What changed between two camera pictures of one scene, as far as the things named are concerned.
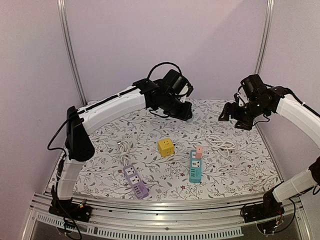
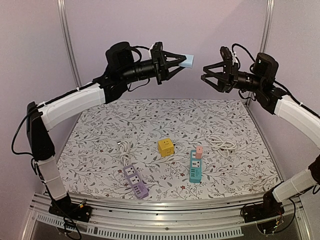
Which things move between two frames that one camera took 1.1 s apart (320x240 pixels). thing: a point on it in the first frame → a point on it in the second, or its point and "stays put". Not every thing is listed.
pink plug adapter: (199, 152) stays put
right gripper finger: (245, 124) → (221, 86)
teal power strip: (195, 168) stays put
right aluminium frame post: (269, 19) stays put
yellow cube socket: (166, 147) stays put
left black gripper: (184, 115) → (160, 63)
